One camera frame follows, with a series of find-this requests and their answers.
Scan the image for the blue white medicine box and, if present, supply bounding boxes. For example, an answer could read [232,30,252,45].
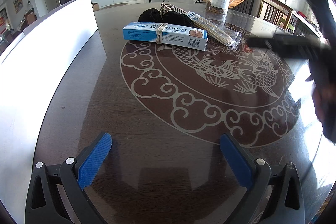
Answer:
[122,22,208,51]

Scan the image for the person's right hand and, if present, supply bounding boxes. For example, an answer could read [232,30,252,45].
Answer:
[311,84,335,144]

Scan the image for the black white woven hair band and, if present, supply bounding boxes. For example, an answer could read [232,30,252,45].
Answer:
[160,3,187,14]

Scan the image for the chopsticks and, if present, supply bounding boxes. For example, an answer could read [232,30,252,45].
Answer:
[185,11,242,50]

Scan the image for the wooden dining chair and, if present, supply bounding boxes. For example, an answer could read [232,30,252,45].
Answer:
[258,0,293,30]

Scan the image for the black beanie hat bundle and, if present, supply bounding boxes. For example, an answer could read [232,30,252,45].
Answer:
[138,8,194,27]

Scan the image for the wall painting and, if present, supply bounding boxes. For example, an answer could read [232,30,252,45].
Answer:
[13,0,23,14]

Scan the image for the brown cardboard box on floor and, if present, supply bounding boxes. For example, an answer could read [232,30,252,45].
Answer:
[92,3,100,11]

